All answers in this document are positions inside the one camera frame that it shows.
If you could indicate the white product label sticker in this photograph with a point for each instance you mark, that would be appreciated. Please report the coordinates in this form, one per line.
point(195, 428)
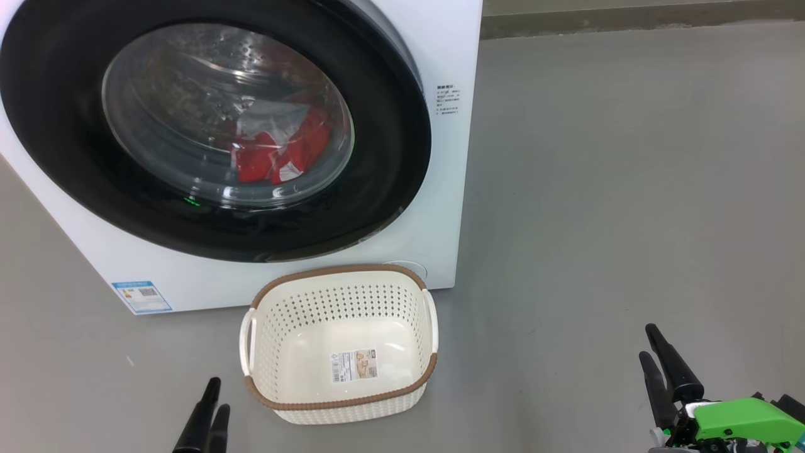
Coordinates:
point(354, 365)

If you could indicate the black text sticker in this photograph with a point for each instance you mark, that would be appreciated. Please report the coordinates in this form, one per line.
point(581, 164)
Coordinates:
point(448, 99)

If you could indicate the round black glass washer door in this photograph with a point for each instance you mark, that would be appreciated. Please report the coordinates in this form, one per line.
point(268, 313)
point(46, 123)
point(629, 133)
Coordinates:
point(383, 163)

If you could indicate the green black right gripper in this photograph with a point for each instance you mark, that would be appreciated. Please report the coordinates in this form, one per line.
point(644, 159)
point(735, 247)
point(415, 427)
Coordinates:
point(742, 421)

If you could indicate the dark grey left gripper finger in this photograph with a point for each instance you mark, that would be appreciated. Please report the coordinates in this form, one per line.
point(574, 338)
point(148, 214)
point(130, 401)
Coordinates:
point(219, 437)
point(200, 421)

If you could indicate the blue energy label sticker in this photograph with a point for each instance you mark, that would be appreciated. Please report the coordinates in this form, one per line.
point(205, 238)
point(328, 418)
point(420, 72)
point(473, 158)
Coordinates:
point(141, 296)

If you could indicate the grey baseboard strip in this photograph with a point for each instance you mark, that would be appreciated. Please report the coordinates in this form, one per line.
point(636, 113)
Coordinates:
point(629, 24)

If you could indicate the stainless steel washing machine drum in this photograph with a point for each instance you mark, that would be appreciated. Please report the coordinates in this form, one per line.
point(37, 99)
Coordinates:
point(182, 94)

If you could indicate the red and white garment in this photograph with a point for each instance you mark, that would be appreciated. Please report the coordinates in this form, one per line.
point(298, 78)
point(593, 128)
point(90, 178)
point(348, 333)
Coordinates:
point(303, 148)

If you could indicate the cream laundry basket brown rim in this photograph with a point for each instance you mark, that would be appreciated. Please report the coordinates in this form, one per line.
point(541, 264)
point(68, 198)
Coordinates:
point(402, 390)

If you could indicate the white front-load washing machine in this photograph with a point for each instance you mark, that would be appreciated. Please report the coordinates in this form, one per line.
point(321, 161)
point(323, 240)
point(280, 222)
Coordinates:
point(434, 207)

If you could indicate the round drain filter cover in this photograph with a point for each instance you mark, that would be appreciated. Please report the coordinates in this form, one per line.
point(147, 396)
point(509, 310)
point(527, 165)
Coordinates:
point(415, 269)

